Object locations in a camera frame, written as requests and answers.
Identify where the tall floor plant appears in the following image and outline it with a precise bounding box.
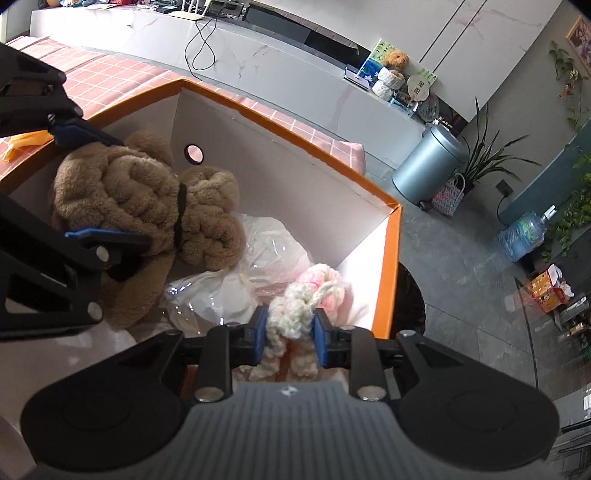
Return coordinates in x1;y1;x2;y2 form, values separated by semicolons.
460;99;541;194

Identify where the white crinkled plastic bag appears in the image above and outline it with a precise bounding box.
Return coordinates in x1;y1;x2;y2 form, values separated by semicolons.
160;214;311;337

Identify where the brown braided plush toy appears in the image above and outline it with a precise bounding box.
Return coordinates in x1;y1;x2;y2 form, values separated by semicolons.
50;131;246;330

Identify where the framed wall picture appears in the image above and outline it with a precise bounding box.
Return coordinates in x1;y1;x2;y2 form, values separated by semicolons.
566;15;591;72

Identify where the pink white knitted toy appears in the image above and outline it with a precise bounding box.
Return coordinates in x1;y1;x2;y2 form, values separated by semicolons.
243;264;353;382

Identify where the blue water jug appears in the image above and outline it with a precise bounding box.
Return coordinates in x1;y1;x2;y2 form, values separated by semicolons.
498;205;558;262

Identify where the white marble tv console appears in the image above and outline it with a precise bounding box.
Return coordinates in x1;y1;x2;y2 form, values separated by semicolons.
30;7;425;167

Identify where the green picture book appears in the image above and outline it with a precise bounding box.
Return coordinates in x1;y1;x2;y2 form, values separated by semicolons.
358;39;438;91

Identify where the grey metal trash bin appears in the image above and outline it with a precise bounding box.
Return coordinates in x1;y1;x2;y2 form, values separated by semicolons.
392;124;469;205

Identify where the orange carton on floor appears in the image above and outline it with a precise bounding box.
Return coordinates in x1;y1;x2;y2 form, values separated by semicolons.
529;264;574;313

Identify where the white wifi router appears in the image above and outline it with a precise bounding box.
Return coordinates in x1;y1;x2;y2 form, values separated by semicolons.
169;0;211;21

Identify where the brown teddy bear figure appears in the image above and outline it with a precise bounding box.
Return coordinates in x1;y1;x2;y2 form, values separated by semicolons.
372;48;410;102

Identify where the orange cardboard box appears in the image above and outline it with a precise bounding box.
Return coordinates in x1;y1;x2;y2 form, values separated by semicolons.
0;77;404;480

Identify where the yellow plush piece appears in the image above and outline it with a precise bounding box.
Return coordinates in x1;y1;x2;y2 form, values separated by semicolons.
3;130;53;163

